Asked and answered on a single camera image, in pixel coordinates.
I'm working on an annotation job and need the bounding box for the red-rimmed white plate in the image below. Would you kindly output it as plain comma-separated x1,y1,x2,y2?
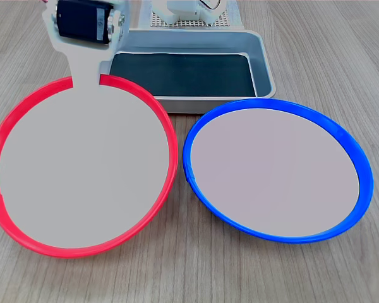
0,74,179,260

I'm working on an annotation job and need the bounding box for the steel tray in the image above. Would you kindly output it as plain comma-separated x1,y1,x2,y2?
99,28,277,115

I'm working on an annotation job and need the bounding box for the black tray mat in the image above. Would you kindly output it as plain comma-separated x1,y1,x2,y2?
109,52,258,98

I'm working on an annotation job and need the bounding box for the pale blue base mat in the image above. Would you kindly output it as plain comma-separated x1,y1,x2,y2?
138,0,245,32

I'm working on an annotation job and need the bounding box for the pale perforated base plate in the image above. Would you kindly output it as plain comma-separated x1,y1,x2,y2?
150,9,232,29

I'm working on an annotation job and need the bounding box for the blue-rimmed white plate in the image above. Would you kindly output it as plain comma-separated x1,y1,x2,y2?
182,97,375,245

